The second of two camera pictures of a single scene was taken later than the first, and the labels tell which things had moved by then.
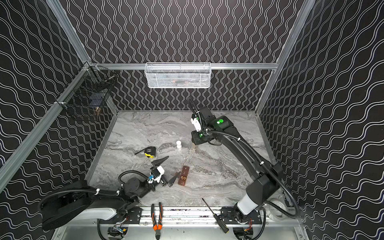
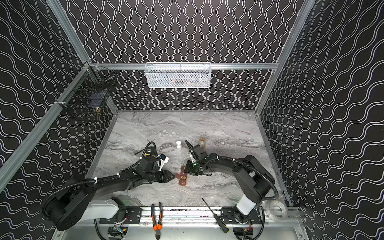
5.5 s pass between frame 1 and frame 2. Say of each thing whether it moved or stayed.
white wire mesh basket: stayed
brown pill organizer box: stayed
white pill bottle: stayed
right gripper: moved
